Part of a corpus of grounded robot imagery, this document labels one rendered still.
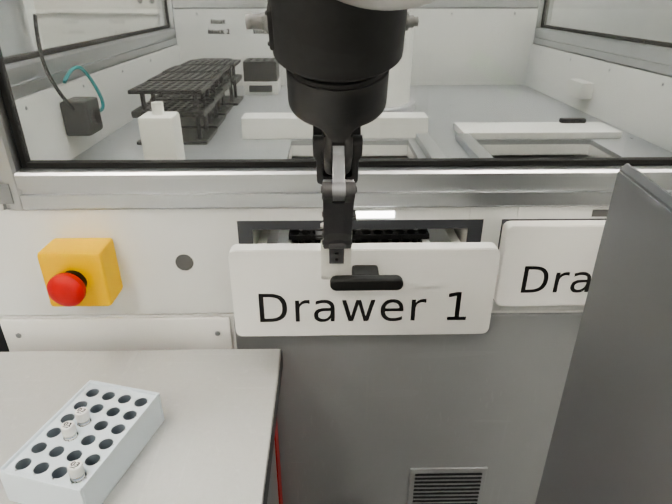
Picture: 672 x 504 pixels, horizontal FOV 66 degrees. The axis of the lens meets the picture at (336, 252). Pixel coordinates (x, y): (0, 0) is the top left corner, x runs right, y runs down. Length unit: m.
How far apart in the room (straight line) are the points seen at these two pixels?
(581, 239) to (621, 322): 0.35
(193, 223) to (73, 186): 0.14
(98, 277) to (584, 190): 0.57
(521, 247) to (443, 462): 0.38
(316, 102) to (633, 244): 0.22
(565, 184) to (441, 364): 0.29
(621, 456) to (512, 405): 0.49
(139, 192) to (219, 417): 0.27
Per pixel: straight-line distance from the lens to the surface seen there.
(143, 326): 0.73
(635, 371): 0.32
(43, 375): 0.73
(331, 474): 0.88
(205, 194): 0.62
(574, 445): 0.41
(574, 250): 0.68
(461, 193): 0.62
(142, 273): 0.69
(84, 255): 0.65
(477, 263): 0.58
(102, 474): 0.55
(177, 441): 0.59
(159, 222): 0.65
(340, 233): 0.44
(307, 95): 0.38
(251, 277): 0.57
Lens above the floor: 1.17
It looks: 26 degrees down
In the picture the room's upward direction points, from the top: straight up
